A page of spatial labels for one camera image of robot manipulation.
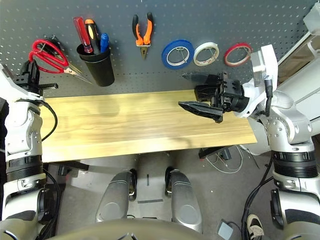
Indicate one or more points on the white tape roll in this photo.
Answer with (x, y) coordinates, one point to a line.
(196, 56)

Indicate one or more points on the silver right robot leg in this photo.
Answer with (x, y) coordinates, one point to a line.
(185, 205)

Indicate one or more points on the white pegboard frame post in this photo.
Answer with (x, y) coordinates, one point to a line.
(296, 48)

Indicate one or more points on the silver left robot leg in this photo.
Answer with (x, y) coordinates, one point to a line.
(112, 200)

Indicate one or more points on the red tape roll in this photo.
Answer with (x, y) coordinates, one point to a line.
(225, 58)

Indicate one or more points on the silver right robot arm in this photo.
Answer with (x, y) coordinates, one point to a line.
(287, 130)

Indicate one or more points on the black power adapter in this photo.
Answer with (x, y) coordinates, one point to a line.
(226, 154)

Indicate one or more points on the clear plastic bin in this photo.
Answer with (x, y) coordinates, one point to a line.
(313, 20)

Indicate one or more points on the metal pegboard hook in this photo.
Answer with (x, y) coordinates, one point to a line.
(212, 51)
(183, 53)

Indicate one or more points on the blue tape roll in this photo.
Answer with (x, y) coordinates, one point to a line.
(165, 56)

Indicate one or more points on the black table foot bar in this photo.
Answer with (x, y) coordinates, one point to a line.
(80, 165)

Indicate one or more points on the grey robot torso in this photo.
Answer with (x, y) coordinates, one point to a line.
(125, 231)

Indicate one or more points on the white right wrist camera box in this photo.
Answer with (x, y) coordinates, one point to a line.
(267, 60)

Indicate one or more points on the black plastic cup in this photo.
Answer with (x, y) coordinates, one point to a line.
(102, 72)

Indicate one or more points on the blue marker pen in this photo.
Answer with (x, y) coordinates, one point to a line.
(104, 42)

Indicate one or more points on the orange black screwdriver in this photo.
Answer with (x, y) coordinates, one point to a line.
(91, 32)

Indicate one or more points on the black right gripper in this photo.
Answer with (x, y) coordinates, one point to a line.
(230, 95)

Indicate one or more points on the dark grey pegboard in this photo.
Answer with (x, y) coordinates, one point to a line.
(225, 20)

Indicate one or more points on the black white shoe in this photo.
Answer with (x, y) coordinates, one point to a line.
(255, 225)

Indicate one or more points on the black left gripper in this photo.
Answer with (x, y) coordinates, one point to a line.
(27, 86)

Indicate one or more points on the silver robot leg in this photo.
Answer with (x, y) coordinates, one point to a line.
(112, 200)
(185, 205)

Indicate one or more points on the grey foot pedal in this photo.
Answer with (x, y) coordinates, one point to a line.
(225, 229)

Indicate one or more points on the orange black pliers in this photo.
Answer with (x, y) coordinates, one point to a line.
(147, 32)

